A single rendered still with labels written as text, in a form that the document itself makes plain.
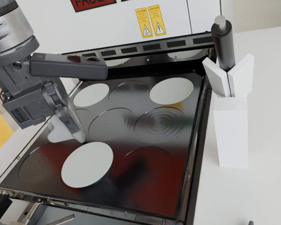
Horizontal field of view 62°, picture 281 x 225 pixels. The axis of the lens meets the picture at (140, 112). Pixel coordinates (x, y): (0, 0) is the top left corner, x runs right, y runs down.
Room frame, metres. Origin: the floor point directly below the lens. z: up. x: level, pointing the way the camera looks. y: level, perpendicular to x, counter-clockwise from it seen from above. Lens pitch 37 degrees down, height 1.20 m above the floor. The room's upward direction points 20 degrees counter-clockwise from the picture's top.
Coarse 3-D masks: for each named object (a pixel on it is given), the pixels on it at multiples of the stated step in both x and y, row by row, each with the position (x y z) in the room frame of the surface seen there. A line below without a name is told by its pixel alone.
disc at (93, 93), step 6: (96, 84) 0.58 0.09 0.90; (102, 84) 0.57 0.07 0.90; (84, 90) 0.57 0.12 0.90; (90, 90) 0.56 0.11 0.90; (96, 90) 0.55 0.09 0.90; (102, 90) 0.54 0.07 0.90; (108, 90) 0.53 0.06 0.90; (78, 96) 0.55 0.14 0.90; (84, 96) 0.54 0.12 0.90; (90, 96) 0.53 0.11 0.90; (96, 96) 0.52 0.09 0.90; (102, 96) 0.51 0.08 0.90; (78, 102) 0.52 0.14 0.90; (84, 102) 0.51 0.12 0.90; (90, 102) 0.50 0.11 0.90; (96, 102) 0.49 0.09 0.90
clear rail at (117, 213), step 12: (0, 192) 0.31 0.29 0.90; (12, 192) 0.30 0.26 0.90; (24, 192) 0.29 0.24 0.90; (48, 204) 0.25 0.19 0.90; (60, 204) 0.24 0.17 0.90; (72, 204) 0.23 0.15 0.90; (84, 204) 0.22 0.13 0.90; (108, 216) 0.19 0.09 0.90; (120, 216) 0.18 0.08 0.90; (132, 216) 0.17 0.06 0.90; (144, 216) 0.17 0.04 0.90; (156, 216) 0.16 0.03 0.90
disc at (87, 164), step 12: (96, 144) 0.34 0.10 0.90; (72, 156) 0.33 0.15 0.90; (84, 156) 0.32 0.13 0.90; (96, 156) 0.31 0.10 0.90; (108, 156) 0.30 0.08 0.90; (72, 168) 0.30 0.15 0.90; (84, 168) 0.29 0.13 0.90; (96, 168) 0.28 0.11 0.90; (108, 168) 0.27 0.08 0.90; (72, 180) 0.28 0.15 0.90; (84, 180) 0.27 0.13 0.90; (96, 180) 0.26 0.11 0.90
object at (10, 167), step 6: (78, 84) 0.62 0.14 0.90; (72, 90) 0.59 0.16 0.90; (48, 120) 0.49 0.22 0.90; (42, 126) 0.47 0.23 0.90; (36, 138) 0.44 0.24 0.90; (30, 144) 0.42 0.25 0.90; (24, 150) 0.41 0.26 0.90; (18, 156) 0.39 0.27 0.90; (12, 162) 0.38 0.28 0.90; (6, 168) 0.37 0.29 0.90; (6, 174) 0.36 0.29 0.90; (0, 180) 0.34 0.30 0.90
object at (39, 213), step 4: (28, 204) 0.31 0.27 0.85; (32, 204) 0.30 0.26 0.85; (28, 208) 0.30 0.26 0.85; (40, 208) 0.30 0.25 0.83; (44, 208) 0.30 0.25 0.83; (24, 212) 0.29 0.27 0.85; (28, 212) 0.29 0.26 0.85; (36, 212) 0.29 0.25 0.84; (40, 212) 0.29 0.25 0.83; (20, 216) 0.29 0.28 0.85; (24, 216) 0.28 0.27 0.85; (36, 216) 0.29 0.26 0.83; (40, 216) 0.29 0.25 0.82; (20, 220) 0.28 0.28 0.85; (32, 220) 0.28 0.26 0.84; (36, 220) 0.28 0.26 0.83; (32, 224) 0.27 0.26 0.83; (36, 224) 0.28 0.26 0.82
